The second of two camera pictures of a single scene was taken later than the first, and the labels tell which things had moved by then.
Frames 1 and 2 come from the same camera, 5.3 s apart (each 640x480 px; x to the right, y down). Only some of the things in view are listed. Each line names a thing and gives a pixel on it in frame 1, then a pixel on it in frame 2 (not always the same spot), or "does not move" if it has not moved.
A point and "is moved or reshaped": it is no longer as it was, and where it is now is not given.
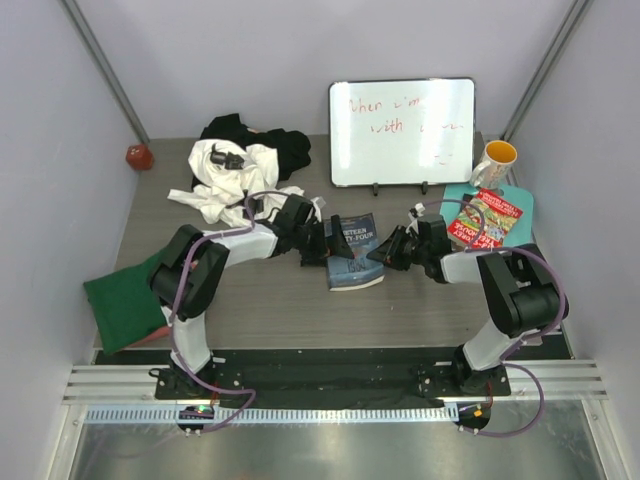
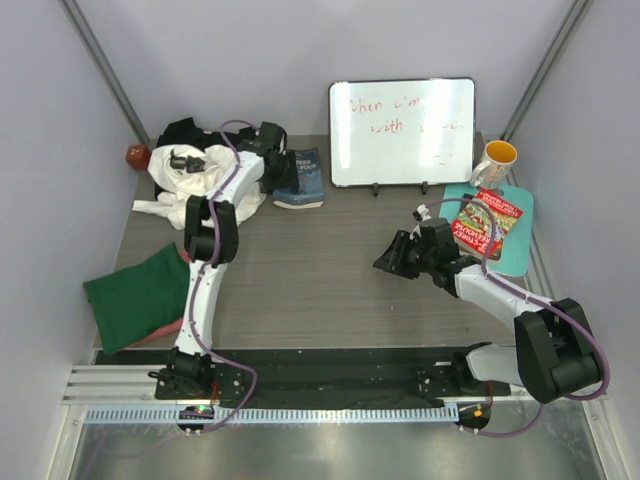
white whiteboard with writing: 401,131 does not move
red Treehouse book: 498,215 does not move
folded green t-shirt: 124,307 does not move
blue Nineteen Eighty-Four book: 360,233 → 310,190
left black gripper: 316,258 → 289,179
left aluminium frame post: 76,14 does not move
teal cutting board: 519,197 does not move
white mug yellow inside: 498,155 does not move
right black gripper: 389,251 does not move
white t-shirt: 242,196 is moved or reshaped
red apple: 139,156 does not move
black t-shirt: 293,149 → 186,132
